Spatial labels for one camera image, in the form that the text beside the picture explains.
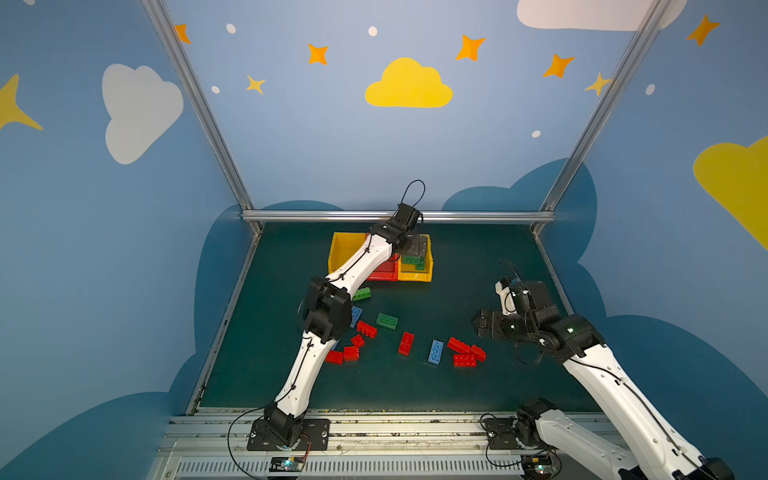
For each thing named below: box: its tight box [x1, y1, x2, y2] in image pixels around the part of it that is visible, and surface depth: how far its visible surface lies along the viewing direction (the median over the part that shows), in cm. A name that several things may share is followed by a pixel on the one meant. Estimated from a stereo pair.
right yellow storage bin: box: [397, 234, 434, 283], surface depth 104 cm
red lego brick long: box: [356, 320, 378, 339], surface depth 93 cm
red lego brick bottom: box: [343, 346, 361, 362], surface depth 88 cm
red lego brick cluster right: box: [470, 344, 487, 362], surface depth 88 cm
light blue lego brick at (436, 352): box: [428, 339, 445, 365], surface depth 88 cm
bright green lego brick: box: [353, 287, 371, 301], surface depth 102 cm
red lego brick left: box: [325, 350, 344, 365], surface depth 87 cm
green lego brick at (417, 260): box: [402, 255, 425, 271], surface depth 109 cm
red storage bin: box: [367, 253, 400, 282], surface depth 103 cm
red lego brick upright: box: [398, 332, 415, 356], surface depth 90 cm
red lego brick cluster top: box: [447, 337, 472, 355], surface depth 90 cm
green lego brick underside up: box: [376, 313, 399, 330], surface depth 95 cm
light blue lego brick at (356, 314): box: [350, 305, 363, 328], surface depth 97 cm
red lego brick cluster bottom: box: [453, 354, 477, 368], surface depth 88 cm
